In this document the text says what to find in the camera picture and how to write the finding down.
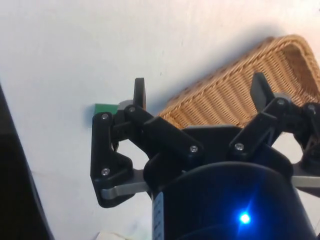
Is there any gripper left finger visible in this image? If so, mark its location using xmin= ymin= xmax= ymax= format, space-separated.
xmin=89 ymin=77 xmax=205 ymax=209

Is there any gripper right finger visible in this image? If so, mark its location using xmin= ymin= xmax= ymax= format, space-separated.
xmin=227 ymin=71 xmax=320 ymax=188

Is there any green cube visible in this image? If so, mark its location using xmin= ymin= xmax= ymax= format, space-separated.
xmin=92 ymin=102 xmax=119 ymax=118

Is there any wicker basket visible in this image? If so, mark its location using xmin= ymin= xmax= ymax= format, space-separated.
xmin=156 ymin=34 xmax=320 ymax=137

